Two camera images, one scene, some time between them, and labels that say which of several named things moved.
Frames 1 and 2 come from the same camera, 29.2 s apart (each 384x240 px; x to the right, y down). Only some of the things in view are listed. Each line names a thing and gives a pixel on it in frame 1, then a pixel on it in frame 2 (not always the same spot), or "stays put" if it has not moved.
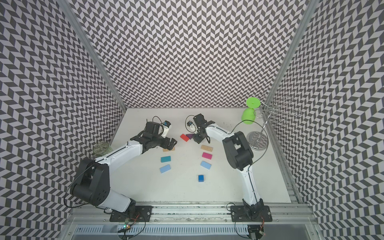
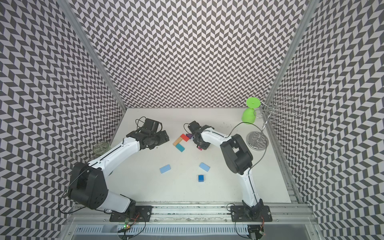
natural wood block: (166, 150) → (177, 141)
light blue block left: (165, 168) stays put
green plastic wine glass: (248, 114) stays put
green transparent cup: (101, 148) stays put
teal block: (165, 159) → (180, 147)
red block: (184, 137) stays put
